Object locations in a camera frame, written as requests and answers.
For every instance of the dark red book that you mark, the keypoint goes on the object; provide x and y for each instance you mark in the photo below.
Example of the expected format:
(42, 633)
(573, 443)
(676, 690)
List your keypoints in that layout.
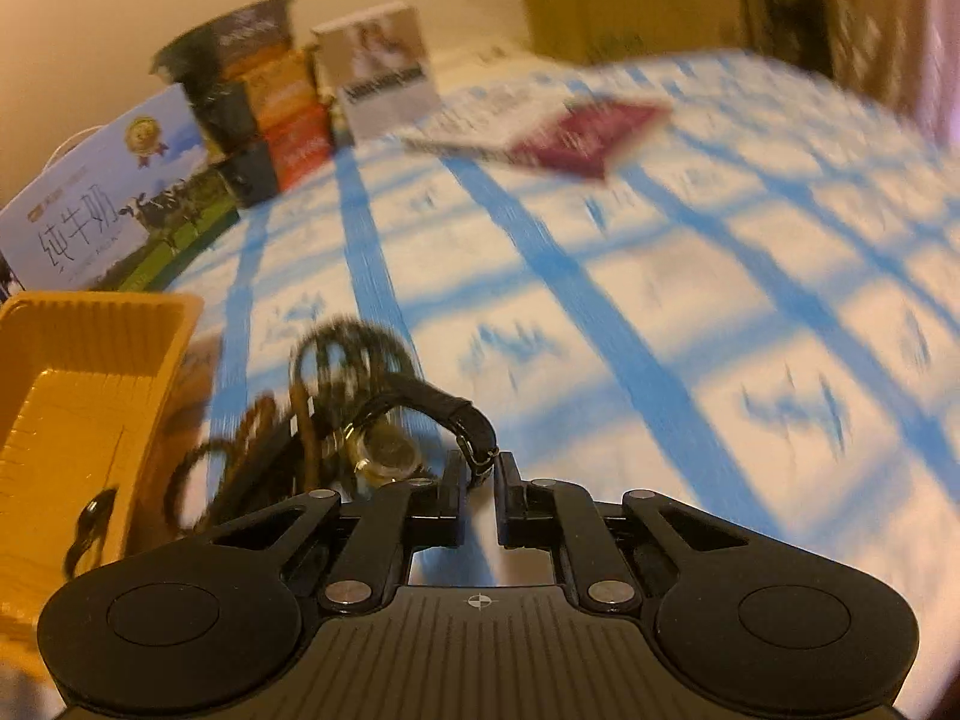
(592, 139)

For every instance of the yellow plastic tray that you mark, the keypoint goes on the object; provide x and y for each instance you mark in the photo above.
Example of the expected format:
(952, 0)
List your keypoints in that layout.
(75, 337)

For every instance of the white box with photo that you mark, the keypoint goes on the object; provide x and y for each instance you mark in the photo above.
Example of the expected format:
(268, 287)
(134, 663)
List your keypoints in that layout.
(382, 67)

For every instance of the black and red-orange box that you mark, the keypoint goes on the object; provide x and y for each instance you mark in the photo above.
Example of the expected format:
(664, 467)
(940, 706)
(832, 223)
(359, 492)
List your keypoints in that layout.
(285, 157)

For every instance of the blue checked white cloth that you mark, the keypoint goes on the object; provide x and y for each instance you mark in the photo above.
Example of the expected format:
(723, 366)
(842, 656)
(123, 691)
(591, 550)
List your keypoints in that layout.
(637, 315)

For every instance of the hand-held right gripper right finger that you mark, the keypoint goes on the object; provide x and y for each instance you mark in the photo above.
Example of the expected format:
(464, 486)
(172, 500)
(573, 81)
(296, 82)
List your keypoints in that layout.
(519, 514)

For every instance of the white book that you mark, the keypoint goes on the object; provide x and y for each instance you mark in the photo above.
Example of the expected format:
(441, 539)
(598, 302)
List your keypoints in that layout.
(480, 120)

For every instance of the black and orange box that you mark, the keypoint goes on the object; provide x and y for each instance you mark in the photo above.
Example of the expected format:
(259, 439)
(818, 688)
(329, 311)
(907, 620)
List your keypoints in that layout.
(255, 101)

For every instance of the dark shelf unit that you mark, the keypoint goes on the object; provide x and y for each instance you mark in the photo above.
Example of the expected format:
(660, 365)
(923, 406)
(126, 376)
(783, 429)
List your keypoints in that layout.
(787, 0)

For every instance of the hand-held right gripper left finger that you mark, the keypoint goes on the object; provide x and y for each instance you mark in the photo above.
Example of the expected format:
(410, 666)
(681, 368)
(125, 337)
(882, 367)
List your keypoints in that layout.
(442, 510)

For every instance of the small black curved item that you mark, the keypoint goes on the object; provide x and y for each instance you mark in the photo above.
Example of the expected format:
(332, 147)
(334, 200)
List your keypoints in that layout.
(90, 523)

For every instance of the blue milk carton box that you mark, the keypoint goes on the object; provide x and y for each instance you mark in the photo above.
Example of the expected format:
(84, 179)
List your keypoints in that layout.
(112, 187)

